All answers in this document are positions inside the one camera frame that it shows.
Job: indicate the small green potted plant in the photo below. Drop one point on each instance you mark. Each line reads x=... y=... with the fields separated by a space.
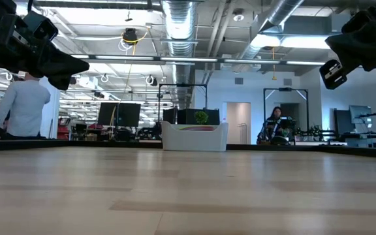
x=201 y=117

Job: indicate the ribbed silver ventilation duct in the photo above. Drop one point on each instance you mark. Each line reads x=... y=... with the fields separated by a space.
x=179 y=29

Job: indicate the small black monitor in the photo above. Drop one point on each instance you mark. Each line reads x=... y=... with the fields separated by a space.
x=170 y=115

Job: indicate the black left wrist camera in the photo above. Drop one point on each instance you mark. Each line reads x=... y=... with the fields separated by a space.
x=42 y=27

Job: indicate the black computer monitor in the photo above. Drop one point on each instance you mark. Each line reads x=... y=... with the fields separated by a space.
x=107 y=114
x=130 y=114

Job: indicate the black aluminium table frame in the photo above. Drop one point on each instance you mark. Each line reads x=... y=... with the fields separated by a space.
x=77 y=144

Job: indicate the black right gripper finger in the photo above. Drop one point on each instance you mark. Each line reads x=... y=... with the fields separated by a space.
x=331 y=75

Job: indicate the white pillar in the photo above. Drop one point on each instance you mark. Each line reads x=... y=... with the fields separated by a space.
x=52 y=111

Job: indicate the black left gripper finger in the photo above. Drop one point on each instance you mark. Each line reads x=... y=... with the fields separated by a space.
x=65 y=70

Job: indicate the white plastic basket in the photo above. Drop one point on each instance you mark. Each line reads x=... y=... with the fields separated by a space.
x=194 y=140

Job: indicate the wide black monitor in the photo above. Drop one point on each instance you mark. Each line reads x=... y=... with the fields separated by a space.
x=188 y=117

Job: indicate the long ceiling light bar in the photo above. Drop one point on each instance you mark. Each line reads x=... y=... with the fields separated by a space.
x=188 y=59

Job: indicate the black metal gantry frame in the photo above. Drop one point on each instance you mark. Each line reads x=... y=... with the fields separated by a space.
x=181 y=85
x=286 y=89

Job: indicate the silver computer monitor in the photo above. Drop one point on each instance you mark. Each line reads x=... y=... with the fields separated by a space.
x=359 y=114

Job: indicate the white door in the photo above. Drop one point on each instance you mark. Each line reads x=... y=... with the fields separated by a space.
x=238 y=120

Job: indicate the smooth silver ventilation duct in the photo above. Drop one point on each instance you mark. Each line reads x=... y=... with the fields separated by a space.
x=273 y=19

